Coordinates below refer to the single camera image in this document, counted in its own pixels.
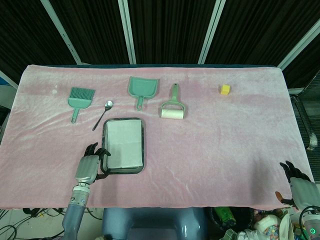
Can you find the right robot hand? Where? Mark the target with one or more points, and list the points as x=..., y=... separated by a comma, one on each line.
x=302, y=190

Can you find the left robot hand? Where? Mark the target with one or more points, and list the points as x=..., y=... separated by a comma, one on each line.
x=87, y=168

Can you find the white paper sheet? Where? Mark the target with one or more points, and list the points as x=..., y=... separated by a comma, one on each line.
x=123, y=143

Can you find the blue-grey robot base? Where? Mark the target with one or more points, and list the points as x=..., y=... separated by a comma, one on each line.
x=152, y=222

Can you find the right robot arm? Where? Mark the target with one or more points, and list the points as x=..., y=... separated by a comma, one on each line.
x=311, y=222

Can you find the metal tray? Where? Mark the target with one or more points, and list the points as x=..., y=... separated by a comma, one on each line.
x=143, y=150

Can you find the metal spoon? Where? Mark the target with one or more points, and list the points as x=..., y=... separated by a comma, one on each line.
x=103, y=113

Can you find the green hand brush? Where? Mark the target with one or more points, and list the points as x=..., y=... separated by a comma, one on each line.
x=79, y=100

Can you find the green bottle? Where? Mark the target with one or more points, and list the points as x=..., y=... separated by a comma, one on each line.
x=225, y=215

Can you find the green dustpan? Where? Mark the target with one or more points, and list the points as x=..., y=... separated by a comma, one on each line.
x=143, y=90

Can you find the green lint roller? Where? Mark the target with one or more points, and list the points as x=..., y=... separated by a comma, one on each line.
x=173, y=106

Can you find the pink table cloth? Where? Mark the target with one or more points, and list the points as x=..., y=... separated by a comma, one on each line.
x=200, y=140

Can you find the yellow cube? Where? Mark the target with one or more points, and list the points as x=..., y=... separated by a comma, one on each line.
x=224, y=89

